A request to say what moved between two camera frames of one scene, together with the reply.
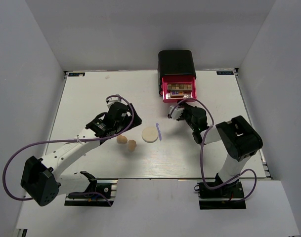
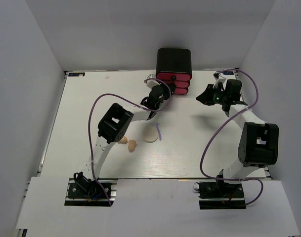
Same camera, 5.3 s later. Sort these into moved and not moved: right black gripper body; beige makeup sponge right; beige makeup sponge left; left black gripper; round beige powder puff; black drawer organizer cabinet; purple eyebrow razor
Moved: right black gripper body; black drawer organizer cabinet; left black gripper
Not moved: round beige powder puff; purple eyebrow razor; beige makeup sponge left; beige makeup sponge right
